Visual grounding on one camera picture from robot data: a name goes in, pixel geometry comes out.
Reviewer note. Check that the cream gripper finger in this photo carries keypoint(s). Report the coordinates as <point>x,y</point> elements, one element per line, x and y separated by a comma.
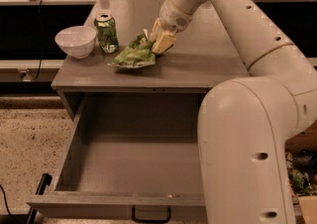
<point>156,31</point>
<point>163,40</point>

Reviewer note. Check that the cardboard box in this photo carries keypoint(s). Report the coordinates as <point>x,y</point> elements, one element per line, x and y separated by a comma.
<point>305,206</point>

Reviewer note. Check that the grey cabinet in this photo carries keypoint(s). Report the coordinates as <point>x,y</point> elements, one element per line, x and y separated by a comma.
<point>166,87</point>

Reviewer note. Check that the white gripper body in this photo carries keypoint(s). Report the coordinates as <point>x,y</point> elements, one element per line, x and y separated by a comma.
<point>172,17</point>

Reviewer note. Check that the snack packages in box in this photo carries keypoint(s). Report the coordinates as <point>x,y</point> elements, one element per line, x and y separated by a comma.
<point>302,172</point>

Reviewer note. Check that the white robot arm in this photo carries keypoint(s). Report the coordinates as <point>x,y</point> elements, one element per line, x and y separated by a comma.
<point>244,123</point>

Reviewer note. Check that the green jalapeno chip bag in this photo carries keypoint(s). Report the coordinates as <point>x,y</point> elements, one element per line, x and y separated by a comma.
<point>138,53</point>

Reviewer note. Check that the black drawer handle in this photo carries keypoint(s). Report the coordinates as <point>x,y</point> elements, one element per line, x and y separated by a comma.
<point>150,216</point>

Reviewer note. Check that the white bowl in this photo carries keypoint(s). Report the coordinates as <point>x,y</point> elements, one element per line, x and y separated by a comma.
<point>76,41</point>

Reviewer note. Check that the open grey top drawer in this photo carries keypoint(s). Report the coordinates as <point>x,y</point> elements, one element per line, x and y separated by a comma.
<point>111,164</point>

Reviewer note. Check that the green soda can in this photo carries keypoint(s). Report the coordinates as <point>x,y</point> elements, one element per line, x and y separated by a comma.
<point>106,32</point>

